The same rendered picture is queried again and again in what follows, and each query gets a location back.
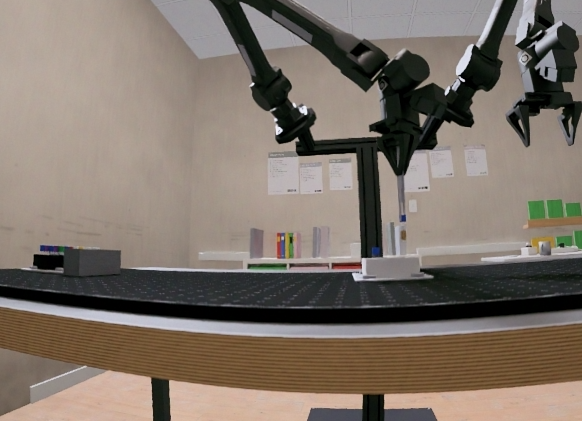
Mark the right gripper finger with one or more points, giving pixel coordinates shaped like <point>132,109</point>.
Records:
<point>413,142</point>
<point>401,139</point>

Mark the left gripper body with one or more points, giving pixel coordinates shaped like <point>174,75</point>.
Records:
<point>544,100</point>

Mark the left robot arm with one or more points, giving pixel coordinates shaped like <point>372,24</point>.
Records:
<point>557,66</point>

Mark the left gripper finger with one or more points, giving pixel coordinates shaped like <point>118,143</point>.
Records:
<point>575,112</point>
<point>521,112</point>

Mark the black vial rack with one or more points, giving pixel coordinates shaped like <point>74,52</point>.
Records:
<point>48,262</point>

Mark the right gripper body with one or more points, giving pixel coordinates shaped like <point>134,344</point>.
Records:
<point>395,124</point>

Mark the white rectangular tube rack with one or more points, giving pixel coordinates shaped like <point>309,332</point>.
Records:
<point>386,267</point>

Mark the metal forceps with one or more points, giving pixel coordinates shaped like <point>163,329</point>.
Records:
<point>401,189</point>

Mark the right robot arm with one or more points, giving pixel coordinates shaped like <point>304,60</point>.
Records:
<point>405,73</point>

